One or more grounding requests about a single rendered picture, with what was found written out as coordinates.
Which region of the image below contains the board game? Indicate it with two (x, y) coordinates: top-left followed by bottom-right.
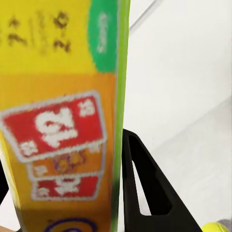
(0, 0), (131, 232)

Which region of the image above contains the tennis ball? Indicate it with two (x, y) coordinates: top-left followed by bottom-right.
(201, 222), (230, 232)

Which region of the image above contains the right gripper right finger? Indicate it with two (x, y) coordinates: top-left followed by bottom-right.
(121, 128), (203, 232)

